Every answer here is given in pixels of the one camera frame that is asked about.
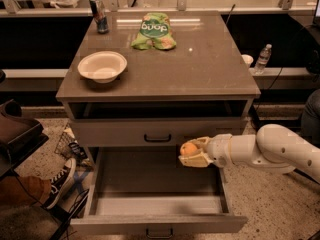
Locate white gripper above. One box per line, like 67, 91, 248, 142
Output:
179, 134, 232, 168

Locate grey drawer cabinet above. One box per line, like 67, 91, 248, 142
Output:
55, 10, 262, 240

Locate blue jeans leg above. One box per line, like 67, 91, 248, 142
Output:
301, 89, 320, 146

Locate clear plastic water bottle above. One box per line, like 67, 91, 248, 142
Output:
254, 44, 272, 75

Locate green chip bag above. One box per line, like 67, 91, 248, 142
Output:
131, 12, 176, 50

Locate closed upper drawer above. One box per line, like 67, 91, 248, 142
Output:
70, 118, 246, 147

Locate blue silver energy drink can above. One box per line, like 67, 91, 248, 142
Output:
89, 0, 109, 34

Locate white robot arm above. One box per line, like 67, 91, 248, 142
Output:
179, 124, 320, 183

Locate wire mesh basket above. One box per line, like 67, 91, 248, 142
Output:
55, 126, 87, 166

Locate brown trouser leg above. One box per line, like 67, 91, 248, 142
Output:
0, 176, 51, 206

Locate white paper bowl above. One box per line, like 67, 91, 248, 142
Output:
77, 51, 127, 83

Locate open bottom drawer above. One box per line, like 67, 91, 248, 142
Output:
71, 147, 247, 239

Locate orange fruit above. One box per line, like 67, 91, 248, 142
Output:
180, 142, 197, 156

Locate white paper cup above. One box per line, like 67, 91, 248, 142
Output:
242, 54, 253, 67

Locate black white sneaker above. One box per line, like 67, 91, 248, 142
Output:
43, 158, 76, 210

